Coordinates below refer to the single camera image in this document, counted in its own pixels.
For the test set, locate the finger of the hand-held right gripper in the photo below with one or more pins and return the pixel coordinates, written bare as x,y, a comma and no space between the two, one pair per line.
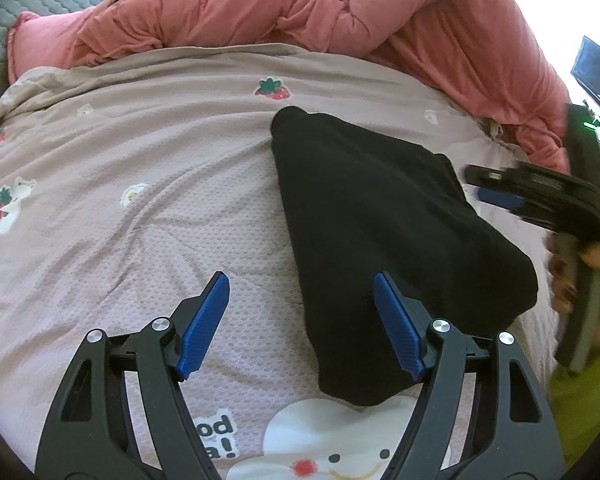
525,179
502,200

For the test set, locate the printed pale pink blanket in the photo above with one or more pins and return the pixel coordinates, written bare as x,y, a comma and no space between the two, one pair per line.
130,260

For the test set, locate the dark flat screen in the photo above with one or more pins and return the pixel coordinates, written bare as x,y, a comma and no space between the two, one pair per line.
597,75

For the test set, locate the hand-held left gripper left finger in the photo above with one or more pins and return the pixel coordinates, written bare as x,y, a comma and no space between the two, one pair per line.
207,325

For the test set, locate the pink comforter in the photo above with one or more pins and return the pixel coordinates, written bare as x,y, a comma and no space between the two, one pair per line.
380,10

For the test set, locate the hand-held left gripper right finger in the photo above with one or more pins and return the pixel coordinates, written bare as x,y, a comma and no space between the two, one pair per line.
397,327

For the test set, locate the black printed shirt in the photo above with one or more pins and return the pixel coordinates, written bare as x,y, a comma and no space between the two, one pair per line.
380,210

